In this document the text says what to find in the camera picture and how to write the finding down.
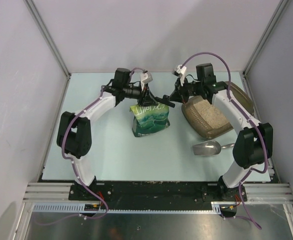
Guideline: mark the aluminium frame rail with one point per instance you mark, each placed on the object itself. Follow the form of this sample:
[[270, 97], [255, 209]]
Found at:
[[50, 192]]

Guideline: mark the black bag clip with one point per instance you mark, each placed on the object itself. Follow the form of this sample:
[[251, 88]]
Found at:
[[165, 100]]

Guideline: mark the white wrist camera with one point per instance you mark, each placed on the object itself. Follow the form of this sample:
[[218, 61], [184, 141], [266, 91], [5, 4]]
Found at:
[[180, 71], [145, 78]]

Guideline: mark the beige cat litter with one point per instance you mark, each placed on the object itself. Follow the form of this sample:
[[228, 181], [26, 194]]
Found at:
[[210, 114]]

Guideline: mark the metal scoop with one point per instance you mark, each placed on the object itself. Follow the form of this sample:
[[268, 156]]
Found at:
[[209, 148]]

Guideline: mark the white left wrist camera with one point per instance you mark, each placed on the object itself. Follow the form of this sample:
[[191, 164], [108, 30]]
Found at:
[[145, 78]]

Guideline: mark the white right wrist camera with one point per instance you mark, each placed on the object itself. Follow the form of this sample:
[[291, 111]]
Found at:
[[180, 71]]

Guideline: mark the brown plastic litter box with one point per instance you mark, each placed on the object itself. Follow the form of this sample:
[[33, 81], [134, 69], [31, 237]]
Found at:
[[197, 122]]

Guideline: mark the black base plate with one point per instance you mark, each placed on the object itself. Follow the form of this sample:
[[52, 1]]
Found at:
[[114, 190]]

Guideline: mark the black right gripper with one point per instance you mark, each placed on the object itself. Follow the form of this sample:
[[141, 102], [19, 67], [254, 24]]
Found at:
[[178, 94]]

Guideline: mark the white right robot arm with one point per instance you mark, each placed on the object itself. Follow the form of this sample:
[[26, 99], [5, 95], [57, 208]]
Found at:
[[254, 143]]

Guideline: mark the green litter bag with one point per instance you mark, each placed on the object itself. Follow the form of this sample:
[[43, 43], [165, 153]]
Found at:
[[148, 120]]

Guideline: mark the white slotted cable duct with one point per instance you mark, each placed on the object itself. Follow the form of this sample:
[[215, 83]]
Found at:
[[189, 208]]

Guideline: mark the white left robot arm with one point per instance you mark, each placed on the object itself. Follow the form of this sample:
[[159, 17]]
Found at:
[[74, 135]]

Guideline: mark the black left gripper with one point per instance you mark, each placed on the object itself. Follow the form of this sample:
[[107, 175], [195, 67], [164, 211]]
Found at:
[[144, 97]]

